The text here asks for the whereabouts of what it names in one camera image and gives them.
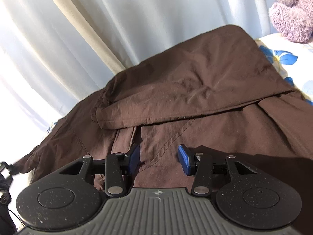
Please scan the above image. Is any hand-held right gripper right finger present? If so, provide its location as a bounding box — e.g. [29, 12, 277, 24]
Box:
[178, 144, 256, 197]

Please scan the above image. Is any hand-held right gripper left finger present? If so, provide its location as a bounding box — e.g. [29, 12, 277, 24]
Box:
[59, 144, 141, 198]

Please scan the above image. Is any white curtain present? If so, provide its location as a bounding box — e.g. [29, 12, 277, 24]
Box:
[0, 0, 290, 140]

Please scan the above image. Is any brown jacket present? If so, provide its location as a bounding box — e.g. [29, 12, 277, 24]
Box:
[17, 24, 313, 193]

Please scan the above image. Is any purple teddy bear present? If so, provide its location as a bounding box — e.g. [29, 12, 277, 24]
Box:
[269, 0, 313, 44]

